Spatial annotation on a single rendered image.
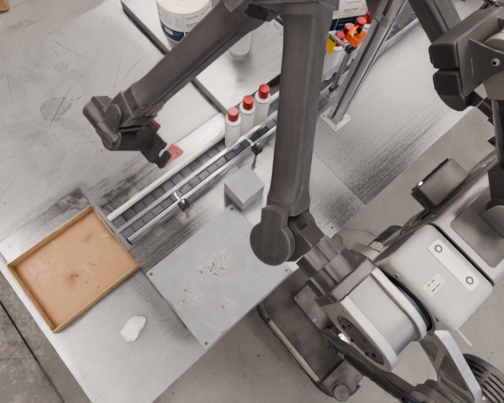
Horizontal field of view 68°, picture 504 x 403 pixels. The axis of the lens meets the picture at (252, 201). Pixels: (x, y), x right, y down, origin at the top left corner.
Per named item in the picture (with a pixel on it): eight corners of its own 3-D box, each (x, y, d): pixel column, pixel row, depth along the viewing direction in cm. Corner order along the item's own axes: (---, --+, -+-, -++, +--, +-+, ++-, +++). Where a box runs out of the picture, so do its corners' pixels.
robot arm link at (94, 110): (119, 112, 73) (153, 109, 80) (86, 73, 75) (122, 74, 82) (101, 155, 80) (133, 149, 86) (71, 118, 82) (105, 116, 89)
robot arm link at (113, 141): (108, 156, 80) (121, 137, 77) (90, 133, 81) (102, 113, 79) (131, 156, 86) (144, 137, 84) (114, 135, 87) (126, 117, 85)
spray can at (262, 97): (259, 113, 136) (265, 77, 116) (269, 124, 135) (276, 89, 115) (248, 121, 134) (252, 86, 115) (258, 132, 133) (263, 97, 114)
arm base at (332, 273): (318, 307, 65) (337, 302, 54) (286, 271, 67) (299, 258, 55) (352, 275, 67) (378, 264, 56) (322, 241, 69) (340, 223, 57)
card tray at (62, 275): (94, 208, 125) (90, 205, 122) (140, 267, 120) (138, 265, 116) (11, 267, 118) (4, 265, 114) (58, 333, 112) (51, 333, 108)
